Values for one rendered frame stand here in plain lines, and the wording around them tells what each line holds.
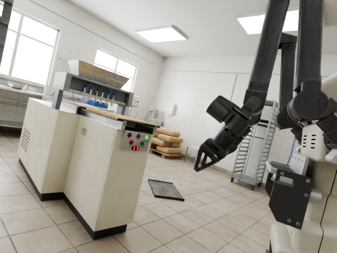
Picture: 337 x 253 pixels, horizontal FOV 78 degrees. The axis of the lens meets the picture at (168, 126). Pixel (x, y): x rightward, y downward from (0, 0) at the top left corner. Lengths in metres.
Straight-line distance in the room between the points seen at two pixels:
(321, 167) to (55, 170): 1.97
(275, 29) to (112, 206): 1.48
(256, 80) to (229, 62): 5.40
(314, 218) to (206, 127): 5.14
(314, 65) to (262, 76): 0.13
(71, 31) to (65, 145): 3.89
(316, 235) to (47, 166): 1.94
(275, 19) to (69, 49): 5.16
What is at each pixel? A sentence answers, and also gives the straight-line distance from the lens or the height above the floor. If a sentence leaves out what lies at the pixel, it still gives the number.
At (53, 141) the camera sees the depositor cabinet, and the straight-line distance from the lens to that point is 2.11.
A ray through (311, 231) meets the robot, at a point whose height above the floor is 0.76.
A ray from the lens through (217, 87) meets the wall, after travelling 5.95.
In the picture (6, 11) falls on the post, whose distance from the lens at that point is 1.23.
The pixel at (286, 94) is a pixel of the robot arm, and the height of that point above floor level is 1.22.
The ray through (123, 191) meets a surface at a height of 0.37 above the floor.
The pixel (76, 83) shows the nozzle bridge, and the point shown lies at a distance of 2.18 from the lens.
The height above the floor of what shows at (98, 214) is 0.22.
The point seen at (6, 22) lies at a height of 1.23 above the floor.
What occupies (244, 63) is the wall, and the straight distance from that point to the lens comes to 5.86.
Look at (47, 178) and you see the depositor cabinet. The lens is 2.21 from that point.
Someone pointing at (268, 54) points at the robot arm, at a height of 1.23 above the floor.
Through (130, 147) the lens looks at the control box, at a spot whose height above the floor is 0.72.
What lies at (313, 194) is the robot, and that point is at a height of 0.87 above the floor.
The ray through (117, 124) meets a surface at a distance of 1.54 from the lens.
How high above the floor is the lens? 0.99
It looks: 2 degrees down
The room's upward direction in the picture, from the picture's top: 13 degrees clockwise
